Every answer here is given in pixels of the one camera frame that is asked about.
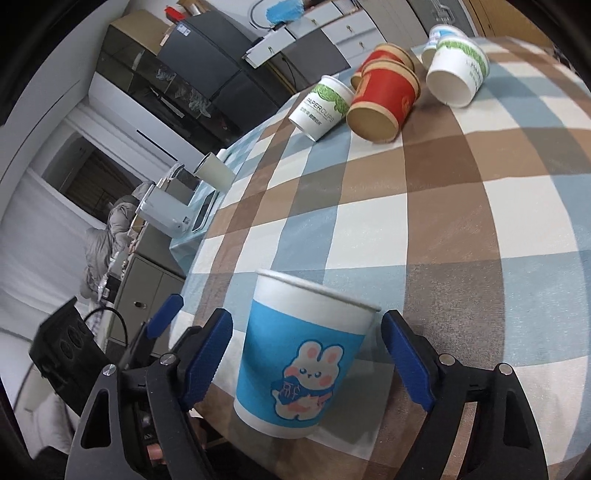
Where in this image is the blue bunny paper cup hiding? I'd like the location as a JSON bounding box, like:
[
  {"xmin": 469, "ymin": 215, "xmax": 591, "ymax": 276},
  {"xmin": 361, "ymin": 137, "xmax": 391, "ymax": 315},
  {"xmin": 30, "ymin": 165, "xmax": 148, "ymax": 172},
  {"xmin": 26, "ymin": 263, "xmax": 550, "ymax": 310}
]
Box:
[{"xmin": 233, "ymin": 270, "xmax": 380, "ymax": 439}]

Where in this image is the green white paper cup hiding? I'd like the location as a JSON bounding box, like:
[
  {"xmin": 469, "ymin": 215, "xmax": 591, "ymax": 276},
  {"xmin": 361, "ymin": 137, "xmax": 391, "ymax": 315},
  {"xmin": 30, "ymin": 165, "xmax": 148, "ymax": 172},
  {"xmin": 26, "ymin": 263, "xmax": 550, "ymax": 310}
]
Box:
[{"xmin": 288, "ymin": 75, "xmax": 353, "ymax": 142}]

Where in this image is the front red paper cup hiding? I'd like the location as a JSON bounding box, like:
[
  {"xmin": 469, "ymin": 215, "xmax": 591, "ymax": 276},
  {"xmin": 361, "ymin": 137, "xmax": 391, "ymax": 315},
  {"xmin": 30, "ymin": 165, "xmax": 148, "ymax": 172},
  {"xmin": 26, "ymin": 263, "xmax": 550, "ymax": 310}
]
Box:
[{"xmin": 346, "ymin": 59, "xmax": 421, "ymax": 143}]

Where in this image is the red paper cup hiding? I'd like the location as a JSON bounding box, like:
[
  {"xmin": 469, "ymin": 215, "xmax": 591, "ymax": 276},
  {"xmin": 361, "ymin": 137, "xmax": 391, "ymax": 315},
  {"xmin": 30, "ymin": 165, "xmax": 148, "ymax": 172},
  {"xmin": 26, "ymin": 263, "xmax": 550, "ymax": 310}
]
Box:
[
  {"xmin": 351, "ymin": 43, "xmax": 415, "ymax": 90},
  {"xmin": 346, "ymin": 59, "xmax": 421, "ymax": 143}
]

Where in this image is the rear red paper cup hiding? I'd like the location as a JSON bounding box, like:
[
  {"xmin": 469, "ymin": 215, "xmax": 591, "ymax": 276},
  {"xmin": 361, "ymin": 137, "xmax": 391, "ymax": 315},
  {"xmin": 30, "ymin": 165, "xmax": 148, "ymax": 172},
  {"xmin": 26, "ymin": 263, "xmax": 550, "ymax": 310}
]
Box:
[{"xmin": 351, "ymin": 43, "xmax": 415, "ymax": 90}]

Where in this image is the blue white paper cup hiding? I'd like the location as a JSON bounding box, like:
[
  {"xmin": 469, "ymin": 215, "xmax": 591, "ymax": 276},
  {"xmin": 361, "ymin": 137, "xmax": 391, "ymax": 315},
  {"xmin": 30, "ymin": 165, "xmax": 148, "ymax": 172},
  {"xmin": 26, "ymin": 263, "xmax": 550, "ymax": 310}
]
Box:
[{"xmin": 421, "ymin": 24, "xmax": 467, "ymax": 69}]

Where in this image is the green white cup right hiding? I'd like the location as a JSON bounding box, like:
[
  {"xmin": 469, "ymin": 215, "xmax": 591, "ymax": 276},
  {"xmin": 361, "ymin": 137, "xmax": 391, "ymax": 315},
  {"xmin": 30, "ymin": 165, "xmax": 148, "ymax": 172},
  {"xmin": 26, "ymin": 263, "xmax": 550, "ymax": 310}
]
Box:
[{"xmin": 426, "ymin": 35, "xmax": 490, "ymax": 108}]

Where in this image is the grey cabinet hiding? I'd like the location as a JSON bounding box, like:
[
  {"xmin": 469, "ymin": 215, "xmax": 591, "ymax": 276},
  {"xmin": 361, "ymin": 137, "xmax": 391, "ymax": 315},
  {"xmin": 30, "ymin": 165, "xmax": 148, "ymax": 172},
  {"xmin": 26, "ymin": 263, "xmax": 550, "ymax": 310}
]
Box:
[{"xmin": 114, "ymin": 253, "xmax": 185, "ymax": 341}]

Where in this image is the grey jacket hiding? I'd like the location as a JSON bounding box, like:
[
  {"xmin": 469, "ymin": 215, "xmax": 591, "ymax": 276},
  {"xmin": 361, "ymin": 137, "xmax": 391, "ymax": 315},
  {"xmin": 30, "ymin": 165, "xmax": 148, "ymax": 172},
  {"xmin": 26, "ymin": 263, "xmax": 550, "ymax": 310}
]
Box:
[{"xmin": 80, "ymin": 181, "xmax": 153, "ymax": 303}]

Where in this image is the white box appliance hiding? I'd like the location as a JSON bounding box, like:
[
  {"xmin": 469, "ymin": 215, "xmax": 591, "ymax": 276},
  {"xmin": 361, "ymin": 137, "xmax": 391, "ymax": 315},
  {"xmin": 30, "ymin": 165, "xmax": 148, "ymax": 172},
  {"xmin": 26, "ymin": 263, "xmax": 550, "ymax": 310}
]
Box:
[{"xmin": 136, "ymin": 163, "xmax": 199, "ymax": 238}]

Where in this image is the cream travel tumbler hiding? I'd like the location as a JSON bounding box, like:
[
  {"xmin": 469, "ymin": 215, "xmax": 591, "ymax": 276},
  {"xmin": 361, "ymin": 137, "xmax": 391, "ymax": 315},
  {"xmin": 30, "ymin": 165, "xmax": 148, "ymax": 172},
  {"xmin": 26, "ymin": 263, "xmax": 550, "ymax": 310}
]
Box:
[{"xmin": 193, "ymin": 153, "xmax": 235, "ymax": 193}]

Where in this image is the plaid tablecloth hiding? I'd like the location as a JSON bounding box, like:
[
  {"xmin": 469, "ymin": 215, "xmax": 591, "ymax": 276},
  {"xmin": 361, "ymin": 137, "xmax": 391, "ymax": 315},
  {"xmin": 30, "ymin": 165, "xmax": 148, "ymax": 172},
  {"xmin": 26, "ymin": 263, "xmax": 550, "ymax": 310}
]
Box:
[{"xmin": 174, "ymin": 38, "xmax": 590, "ymax": 479}]

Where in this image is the black refrigerator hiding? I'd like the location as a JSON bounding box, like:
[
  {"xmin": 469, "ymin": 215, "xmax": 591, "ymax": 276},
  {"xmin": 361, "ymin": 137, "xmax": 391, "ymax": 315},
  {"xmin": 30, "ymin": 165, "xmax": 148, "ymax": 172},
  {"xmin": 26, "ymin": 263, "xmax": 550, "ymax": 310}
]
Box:
[{"xmin": 157, "ymin": 11, "xmax": 291, "ymax": 133}]

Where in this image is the blue plastic bag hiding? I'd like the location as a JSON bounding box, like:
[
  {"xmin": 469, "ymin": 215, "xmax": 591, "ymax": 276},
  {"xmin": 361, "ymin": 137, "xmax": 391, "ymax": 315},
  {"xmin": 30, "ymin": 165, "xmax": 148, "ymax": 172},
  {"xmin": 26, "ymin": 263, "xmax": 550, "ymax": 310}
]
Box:
[{"xmin": 266, "ymin": 0, "xmax": 305, "ymax": 25}]

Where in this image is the white drawer desk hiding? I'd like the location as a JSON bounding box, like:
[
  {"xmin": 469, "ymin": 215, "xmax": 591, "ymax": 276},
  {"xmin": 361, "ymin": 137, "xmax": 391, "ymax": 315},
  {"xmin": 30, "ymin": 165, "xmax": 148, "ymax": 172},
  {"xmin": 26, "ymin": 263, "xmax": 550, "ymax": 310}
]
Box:
[{"xmin": 243, "ymin": 1, "xmax": 386, "ymax": 68}]

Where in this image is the black cable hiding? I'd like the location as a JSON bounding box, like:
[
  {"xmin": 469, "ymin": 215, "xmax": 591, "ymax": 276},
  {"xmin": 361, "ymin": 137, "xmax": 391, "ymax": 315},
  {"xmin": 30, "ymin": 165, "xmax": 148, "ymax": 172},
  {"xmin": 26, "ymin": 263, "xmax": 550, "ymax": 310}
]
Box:
[{"xmin": 82, "ymin": 306, "xmax": 129, "ymax": 351}]

